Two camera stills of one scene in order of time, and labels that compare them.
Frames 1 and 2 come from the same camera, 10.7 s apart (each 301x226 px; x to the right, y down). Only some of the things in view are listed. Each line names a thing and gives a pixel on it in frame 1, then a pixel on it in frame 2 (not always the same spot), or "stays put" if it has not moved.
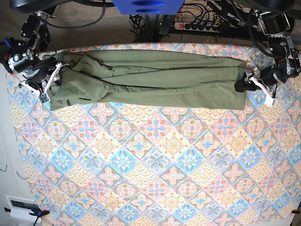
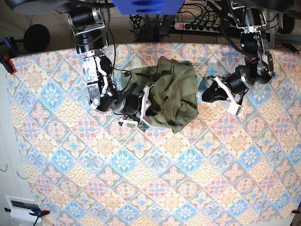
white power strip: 192,27 stays put
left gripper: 43,75 -> 130,104
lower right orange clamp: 296,211 stays put
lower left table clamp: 37,213 stays put
